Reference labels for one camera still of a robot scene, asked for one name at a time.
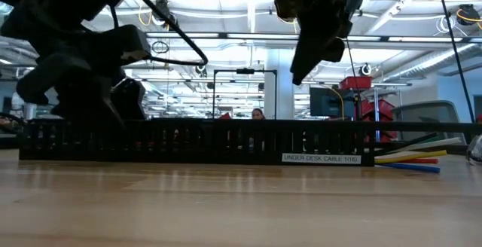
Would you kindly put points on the silver ceiling air duct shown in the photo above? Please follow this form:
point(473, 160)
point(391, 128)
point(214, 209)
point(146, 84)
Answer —
point(425, 64)

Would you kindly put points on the person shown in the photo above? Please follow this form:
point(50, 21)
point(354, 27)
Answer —
point(258, 114)

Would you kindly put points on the grey office chair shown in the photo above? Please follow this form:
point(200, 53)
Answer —
point(429, 111)

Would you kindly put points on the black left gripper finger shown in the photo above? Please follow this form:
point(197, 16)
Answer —
point(90, 105)
point(132, 100)

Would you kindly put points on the white building column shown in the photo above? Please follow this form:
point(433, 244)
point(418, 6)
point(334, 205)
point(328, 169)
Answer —
point(279, 96)

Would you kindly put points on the black monitor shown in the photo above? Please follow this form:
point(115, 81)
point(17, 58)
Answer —
point(327, 102)

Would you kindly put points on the red storage bin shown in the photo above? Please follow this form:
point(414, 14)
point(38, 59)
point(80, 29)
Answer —
point(386, 137)
point(384, 107)

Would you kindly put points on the red lidded tote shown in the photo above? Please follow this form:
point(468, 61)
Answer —
point(356, 83)

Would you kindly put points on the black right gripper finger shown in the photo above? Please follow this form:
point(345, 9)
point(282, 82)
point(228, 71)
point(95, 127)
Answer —
point(307, 64)

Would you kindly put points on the black aluminium table frame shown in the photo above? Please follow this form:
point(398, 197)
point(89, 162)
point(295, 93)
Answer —
point(452, 149)

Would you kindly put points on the black gantry frame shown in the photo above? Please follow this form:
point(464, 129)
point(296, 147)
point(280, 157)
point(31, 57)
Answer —
point(244, 71)

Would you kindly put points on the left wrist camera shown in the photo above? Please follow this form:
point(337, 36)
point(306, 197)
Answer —
point(128, 45)

